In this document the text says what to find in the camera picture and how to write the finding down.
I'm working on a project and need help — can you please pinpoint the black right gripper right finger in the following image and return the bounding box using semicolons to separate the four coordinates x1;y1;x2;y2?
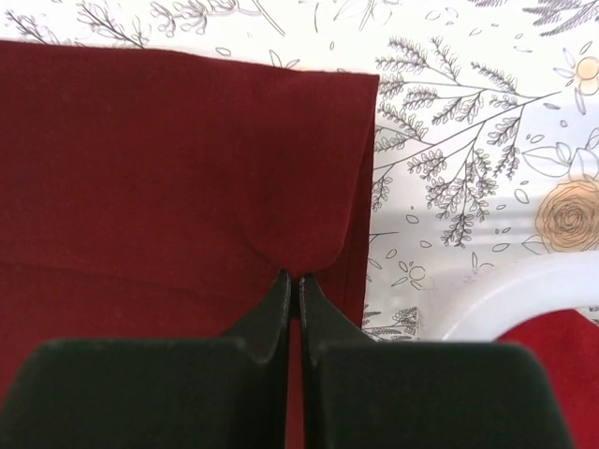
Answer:
299;276;574;449

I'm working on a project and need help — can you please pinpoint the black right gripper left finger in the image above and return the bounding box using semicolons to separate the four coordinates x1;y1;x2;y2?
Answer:
1;271;291;448

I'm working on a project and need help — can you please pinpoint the dark red t-shirt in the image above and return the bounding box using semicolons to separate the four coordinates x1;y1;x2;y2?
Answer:
1;41;379;448

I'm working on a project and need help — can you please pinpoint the white plastic laundry basket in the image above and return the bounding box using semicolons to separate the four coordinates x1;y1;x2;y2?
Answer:
417;251;598;342

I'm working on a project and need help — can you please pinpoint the bright red t-shirt in basket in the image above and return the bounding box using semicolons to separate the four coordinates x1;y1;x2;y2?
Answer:
500;310;599;449

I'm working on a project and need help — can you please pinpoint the floral patterned table mat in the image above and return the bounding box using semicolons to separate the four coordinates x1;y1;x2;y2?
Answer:
1;1;598;341

